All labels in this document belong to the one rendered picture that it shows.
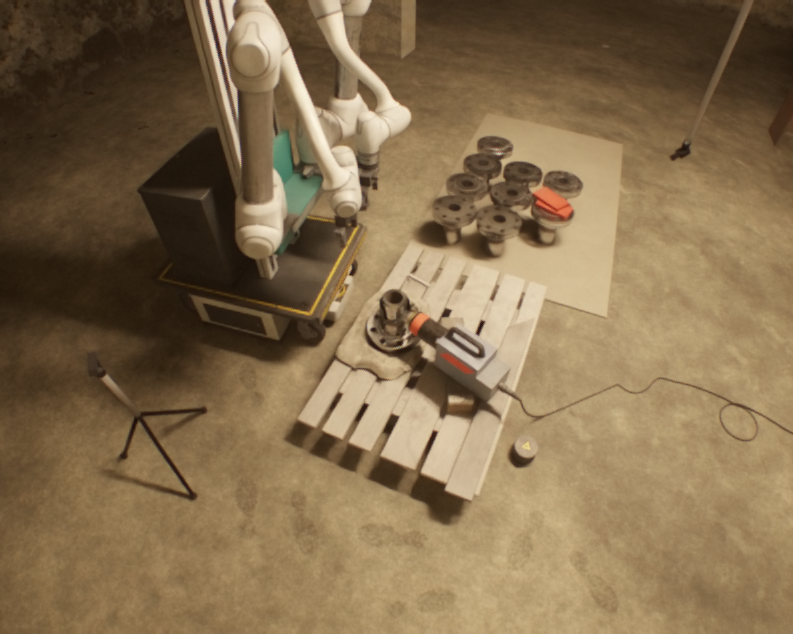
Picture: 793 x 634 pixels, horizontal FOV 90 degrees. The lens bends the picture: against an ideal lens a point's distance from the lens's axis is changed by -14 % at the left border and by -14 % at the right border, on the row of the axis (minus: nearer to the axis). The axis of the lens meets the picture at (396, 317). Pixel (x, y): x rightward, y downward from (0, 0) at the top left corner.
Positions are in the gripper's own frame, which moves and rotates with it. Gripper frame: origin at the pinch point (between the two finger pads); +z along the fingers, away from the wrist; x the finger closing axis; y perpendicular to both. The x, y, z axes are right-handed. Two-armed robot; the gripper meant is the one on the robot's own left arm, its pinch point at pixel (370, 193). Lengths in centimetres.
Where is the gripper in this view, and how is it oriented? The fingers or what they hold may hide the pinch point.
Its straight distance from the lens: 208.9
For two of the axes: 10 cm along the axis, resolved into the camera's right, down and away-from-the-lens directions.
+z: 0.0, 6.4, 7.7
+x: 2.8, -7.4, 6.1
